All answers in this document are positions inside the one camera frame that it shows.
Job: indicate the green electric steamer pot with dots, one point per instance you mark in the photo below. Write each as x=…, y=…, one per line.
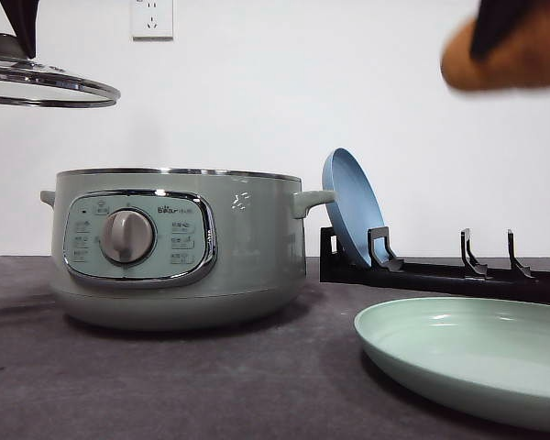
x=177, y=249

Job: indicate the blue plate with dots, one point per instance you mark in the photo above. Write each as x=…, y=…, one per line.
x=356, y=209

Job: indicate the green plate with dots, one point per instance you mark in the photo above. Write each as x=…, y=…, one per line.
x=486, y=356

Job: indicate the black plate rack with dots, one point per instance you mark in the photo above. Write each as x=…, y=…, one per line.
x=385, y=268

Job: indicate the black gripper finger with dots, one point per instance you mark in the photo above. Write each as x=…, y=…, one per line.
x=494, y=21
x=23, y=17

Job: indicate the glass lid with green knob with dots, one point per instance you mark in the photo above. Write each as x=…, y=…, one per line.
x=27, y=81

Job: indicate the brown potato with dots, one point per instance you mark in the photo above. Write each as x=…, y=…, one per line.
x=521, y=61

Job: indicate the white wall socket left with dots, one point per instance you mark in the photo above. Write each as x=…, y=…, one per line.
x=152, y=21

